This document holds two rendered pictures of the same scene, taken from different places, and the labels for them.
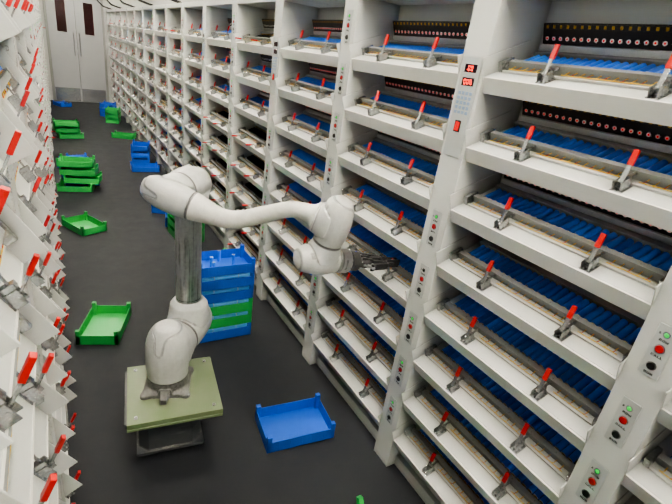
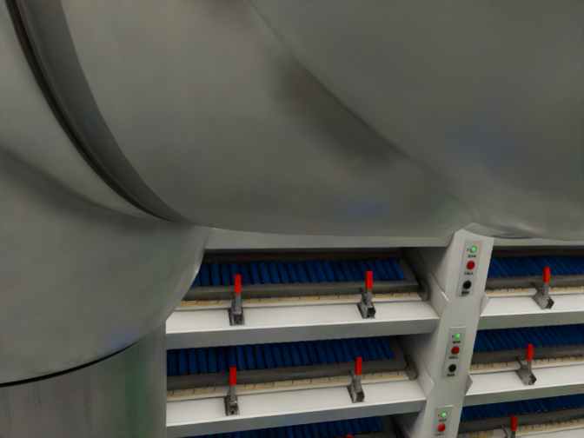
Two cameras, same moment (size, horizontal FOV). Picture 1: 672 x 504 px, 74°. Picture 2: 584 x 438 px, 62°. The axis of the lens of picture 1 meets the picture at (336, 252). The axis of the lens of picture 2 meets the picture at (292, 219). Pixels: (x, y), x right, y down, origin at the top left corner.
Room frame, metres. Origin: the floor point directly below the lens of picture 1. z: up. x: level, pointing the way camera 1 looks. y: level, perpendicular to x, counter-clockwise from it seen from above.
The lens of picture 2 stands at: (1.46, 0.71, 0.97)
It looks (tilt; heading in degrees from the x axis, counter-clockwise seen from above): 15 degrees down; 288
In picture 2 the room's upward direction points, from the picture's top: 4 degrees clockwise
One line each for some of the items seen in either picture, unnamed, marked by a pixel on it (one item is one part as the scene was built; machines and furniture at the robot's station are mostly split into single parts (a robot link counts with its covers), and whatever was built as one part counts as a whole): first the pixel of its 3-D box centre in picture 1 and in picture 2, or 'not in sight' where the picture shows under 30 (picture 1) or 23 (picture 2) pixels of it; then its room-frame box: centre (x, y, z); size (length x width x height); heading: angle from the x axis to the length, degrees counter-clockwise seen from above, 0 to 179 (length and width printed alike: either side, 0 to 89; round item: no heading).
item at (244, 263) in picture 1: (222, 260); not in sight; (2.14, 0.60, 0.44); 0.30 x 0.20 x 0.08; 122
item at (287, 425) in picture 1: (294, 421); not in sight; (1.49, 0.07, 0.04); 0.30 x 0.20 x 0.08; 117
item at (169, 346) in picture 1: (168, 347); not in sight; (1.41, 0.59, 0.40); 0.18 x 0.16 x 0.22; 176
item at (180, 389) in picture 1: (167, 381); not in sight; (1.37, 0.59, 0.26); 0.22 x 0.18 x 0.06; 15
